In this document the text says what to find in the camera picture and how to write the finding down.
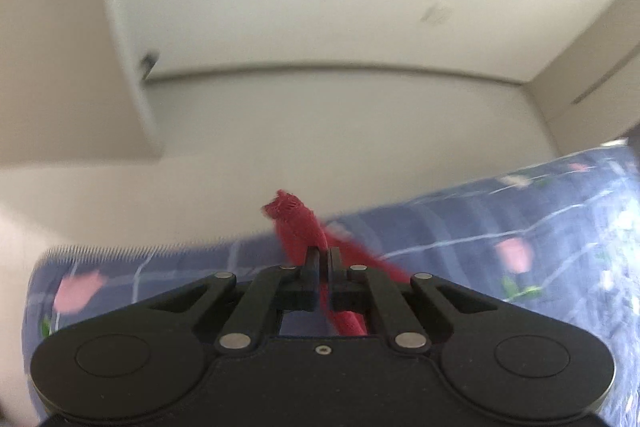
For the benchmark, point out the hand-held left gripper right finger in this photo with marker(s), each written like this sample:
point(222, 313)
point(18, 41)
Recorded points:
point(336, 279)

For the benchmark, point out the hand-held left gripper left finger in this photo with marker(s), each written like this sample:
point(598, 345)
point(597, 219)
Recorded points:
point(311, 279)

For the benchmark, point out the red knit garment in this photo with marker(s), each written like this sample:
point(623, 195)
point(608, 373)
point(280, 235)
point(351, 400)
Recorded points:
point(295, 222)

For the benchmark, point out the blue checked floral blanket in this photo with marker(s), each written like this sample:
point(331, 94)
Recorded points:
point(500, 227)

